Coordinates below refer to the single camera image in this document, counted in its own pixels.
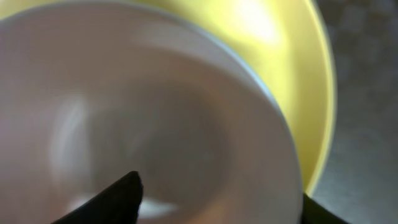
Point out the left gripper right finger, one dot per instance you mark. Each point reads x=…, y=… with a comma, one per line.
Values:
x=313, y=213

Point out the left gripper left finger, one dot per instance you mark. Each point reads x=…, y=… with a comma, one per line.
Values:
x=119, y=204

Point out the white pink bowl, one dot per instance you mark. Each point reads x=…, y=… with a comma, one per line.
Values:
x=91, y=90

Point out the yellow plate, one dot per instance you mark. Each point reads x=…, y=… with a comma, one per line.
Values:
x=283, y=42

